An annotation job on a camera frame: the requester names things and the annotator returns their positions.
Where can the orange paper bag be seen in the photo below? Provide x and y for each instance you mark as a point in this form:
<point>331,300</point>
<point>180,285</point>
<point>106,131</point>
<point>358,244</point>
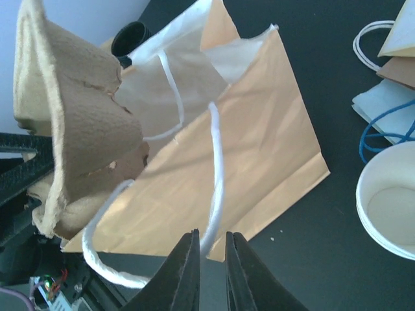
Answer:
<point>232,143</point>
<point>400,39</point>

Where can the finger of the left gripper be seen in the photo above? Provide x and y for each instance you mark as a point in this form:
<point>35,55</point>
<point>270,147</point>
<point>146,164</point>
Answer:
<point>40,163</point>

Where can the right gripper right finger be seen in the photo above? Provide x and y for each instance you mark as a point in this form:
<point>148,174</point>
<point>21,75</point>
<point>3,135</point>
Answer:
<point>250,284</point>

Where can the white paper cup stack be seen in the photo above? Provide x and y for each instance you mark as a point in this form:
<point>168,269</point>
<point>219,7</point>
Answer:
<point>385,199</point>

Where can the brown kraft paper bag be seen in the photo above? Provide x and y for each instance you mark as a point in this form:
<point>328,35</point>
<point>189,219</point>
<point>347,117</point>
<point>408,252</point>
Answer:
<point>400,70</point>

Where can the black printed paper cup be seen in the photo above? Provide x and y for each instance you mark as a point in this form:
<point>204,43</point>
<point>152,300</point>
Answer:
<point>127,40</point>

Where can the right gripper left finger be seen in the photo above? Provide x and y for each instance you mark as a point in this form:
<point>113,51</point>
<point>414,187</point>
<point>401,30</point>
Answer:
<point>176,285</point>

